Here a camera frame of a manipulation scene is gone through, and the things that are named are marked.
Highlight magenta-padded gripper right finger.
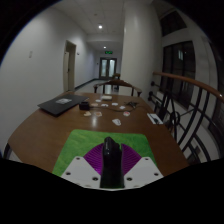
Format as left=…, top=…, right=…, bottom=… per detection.
left=120, top=144, right=165, bottom=189

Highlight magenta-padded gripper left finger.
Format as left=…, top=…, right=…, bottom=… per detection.
left=60, top=143, right=105, bottom=188

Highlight green mouse pad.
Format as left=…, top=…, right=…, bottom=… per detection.
left=51, top=128, right=158, bottom=178

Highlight white printed card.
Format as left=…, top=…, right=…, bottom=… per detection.
left=146, top=112, right=164, bottom=126

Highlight small black box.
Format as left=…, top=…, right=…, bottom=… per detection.
left=78, top=101, right=90, bottom=111

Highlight black closed laptop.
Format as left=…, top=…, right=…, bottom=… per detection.
left=37, top=93, right=90, bottom=117

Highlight wooden armchair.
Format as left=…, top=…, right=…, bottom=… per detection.
left=92, top=78, right=143, bottom=98

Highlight black railing with wooden handrail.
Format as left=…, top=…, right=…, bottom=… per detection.
left=147, top=70, right=224, bottom=164

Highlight dark framed window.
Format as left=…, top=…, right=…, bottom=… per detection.
left=161, top=40, right=198, bottom=109

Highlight open side door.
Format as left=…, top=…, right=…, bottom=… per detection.
left=62, top=40, right=77, bottom=93

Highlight glass double door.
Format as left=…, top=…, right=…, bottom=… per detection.
left=99, top=57, right=118, bottom=80

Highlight dark transom window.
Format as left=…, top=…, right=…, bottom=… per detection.
left=159, top=10, right=188, bottom=38

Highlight thin black cable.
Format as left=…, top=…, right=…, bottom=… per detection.
left=124, top=100, right=148, bottom=113

